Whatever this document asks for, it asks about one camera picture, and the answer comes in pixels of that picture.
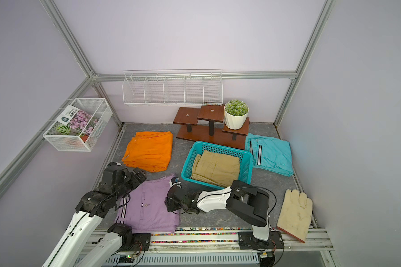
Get purple pants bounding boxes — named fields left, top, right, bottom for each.
left=115, top=173, right=180, bottom=233

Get orange pants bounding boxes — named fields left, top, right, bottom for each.
left=121, top=131, right=174, bottom=172

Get teal plastic basket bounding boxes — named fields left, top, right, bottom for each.
left=181, top=141, right=253, bottom=189

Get beige pants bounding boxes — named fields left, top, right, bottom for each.
left=190, top=150, right=240, bottom=188

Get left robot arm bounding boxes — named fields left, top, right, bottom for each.
left=43, top=162, right=147, bottom=267

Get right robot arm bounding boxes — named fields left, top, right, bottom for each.
left=164, top=180, right=270, bottom=241

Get folded teal pants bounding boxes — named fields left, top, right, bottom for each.
left=245, top=133, right=294, bottom=177

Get purple flowers in pot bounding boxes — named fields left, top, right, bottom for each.
left=68, top=110, right=99, bottom=142

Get brown wooden tiered stand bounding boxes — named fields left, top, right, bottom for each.
left=173, top=105, right=250, bottom=150

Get white card with label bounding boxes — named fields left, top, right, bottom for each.
left=55, top=105, right=80, bottom=126

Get white pot with green plant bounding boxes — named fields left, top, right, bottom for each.
left=225, top=99, right=249, bottom=130

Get beige work glove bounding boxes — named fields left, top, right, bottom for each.
left=277, top=189, right=313, bottom=243

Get aluminium rail frame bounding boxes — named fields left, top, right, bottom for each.
left=75, top=228, right=339, bottom=267

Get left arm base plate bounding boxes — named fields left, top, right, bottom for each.
left=128, top=233, right=151, bottom=253

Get white wire wall basket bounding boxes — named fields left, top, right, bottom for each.
left=43, top=97, right=113, bottom=152

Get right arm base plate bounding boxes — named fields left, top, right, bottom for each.
left=238, top=231, right=285, bottom=251

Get white wire wall shelf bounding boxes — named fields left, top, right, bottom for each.
left=122, top=69, right=223, bottom=106

